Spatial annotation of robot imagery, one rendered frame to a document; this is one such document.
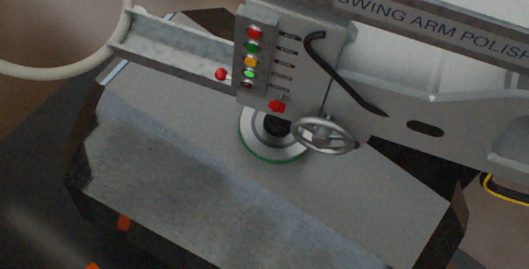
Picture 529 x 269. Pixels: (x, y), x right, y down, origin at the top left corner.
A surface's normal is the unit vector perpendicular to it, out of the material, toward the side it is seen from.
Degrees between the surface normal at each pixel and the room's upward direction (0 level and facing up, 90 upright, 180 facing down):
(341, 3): 90
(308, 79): 90
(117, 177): 45
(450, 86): 40
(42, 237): 0
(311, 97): 90
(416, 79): 4
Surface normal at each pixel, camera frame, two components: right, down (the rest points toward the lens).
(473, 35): -0.31, 0.84
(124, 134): -0.32, 0.22
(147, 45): 0.11, -0.43
